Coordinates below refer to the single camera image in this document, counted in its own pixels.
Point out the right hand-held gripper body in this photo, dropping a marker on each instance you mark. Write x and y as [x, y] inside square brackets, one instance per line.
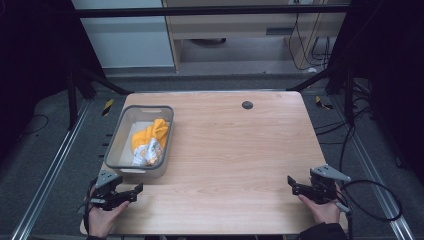
[325, 185]

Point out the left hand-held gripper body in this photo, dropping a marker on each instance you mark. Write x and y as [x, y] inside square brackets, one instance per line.
[106, 181]

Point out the person's right hand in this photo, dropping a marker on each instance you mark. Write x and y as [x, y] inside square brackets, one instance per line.
[321, 210]

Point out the person's left hand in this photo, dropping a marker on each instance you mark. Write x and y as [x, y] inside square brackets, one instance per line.
[103, 220]

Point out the grey plastic basket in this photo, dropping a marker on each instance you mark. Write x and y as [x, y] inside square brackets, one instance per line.
[120, 160]

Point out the yellow and white cloth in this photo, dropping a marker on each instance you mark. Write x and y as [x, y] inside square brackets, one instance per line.
[146, 136]

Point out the yellow and black tape strip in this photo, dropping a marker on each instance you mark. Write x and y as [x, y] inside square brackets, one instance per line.
[322, 103]
[107, 107]

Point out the dark round table grommet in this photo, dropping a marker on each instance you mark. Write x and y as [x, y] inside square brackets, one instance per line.
[247, 105]

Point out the black metal stand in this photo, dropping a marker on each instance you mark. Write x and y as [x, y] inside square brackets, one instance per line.
[333, 78]
[86, 80]

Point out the white cabinet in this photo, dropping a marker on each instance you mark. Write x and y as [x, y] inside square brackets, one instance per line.
[130, 40]

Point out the light wooden desk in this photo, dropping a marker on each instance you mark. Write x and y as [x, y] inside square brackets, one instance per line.
[233, 25]

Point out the aluminium floor rail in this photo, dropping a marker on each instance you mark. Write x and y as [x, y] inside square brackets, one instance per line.
[46, 176]
[373, 170]

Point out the black frame bar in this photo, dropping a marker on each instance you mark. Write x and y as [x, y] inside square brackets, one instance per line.
[200, 11]

